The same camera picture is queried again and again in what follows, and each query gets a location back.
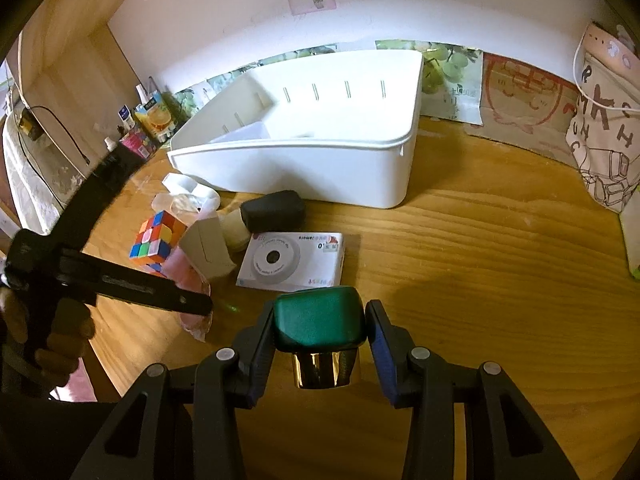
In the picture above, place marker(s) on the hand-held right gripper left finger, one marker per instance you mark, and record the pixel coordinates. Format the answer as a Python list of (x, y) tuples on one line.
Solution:
[(261, 360)]

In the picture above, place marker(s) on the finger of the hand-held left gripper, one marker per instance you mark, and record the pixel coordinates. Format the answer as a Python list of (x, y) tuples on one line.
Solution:
[(107, 180), (150, 287)]

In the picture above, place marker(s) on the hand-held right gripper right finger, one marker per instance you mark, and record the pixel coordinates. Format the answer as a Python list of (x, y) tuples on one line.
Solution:
[(382, 355)]

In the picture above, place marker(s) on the pink hair roller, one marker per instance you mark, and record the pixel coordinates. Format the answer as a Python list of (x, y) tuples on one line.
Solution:
[(181, 270)]

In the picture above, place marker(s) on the colourful striped tape rolls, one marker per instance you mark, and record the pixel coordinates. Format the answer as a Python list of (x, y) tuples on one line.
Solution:
[(152, 240)]

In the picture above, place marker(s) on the green cap gold bottle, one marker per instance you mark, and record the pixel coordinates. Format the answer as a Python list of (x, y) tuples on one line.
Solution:
[(317, 320)]

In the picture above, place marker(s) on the black power adapter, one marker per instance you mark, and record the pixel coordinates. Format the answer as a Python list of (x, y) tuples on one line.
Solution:
[(272, 210)]

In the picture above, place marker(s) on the white plastic organizer box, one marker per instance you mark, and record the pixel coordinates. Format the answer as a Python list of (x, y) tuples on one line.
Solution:
[(325, 170)]

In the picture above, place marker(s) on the person's left hand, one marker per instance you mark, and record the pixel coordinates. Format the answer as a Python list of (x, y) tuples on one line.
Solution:
[(55, 365)]

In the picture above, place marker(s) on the small white dropper bottle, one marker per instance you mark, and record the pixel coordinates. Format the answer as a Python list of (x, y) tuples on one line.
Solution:
[(110, 144)]

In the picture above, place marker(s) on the pink patterned box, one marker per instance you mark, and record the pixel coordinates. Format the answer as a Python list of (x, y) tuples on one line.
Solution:
[(137, 145)]

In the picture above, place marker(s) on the white bottle blue label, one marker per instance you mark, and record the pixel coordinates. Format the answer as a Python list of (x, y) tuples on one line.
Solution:
[(126, 119)]

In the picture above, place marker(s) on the small beige cardboard box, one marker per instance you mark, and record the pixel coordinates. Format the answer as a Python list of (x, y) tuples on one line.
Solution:
[(210, 250)]

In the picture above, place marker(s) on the yellow snack packet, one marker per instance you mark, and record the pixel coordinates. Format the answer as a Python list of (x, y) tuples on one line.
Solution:
[(156, 120)]

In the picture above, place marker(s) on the white patterned cloth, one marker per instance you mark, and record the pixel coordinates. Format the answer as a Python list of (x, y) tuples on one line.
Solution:
[(30, 180)]

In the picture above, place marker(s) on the thin spray bottle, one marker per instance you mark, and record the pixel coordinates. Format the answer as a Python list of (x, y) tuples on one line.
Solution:
[(141, 94)]

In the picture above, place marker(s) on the pink blanket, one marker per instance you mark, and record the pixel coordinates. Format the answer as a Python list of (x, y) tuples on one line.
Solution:
[(87, 385)]

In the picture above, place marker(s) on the wooden cabinet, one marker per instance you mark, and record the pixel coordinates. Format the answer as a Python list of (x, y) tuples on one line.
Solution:
[(75, 35)]

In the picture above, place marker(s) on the cartoon printed cardboard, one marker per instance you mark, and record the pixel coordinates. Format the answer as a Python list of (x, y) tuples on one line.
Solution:
[(525, 105)]

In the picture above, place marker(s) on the green grape poster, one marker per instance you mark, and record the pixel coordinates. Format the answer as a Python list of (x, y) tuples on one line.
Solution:
[(450, 75)]

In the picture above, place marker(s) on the patterned brown paper bag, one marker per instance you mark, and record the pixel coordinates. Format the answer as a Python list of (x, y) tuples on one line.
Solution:
[(605, 125)]

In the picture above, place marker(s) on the white camera box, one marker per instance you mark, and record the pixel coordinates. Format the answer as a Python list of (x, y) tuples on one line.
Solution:
[(300, 260)]

